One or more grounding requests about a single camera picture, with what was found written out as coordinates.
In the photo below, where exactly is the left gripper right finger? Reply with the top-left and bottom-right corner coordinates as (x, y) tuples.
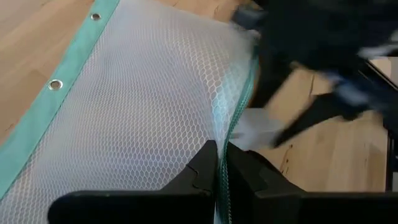
(225, 141), (398, 224)

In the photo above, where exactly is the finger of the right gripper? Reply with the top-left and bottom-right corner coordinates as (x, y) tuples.
(272, 93), (371, 149)
(250, 46), (295, 108)

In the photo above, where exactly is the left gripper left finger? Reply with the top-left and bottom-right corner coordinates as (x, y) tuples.
(48, 139), (218, 224)

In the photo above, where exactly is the pale grey packet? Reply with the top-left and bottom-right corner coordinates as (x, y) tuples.
(231, 107), (287, 152)

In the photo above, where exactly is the white mesh pouch teal trim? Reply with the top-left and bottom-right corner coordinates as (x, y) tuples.
(0, 0), (261, 224)

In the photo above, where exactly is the black metal table frame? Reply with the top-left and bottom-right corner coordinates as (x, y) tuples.
(357, 58), (398, 191)

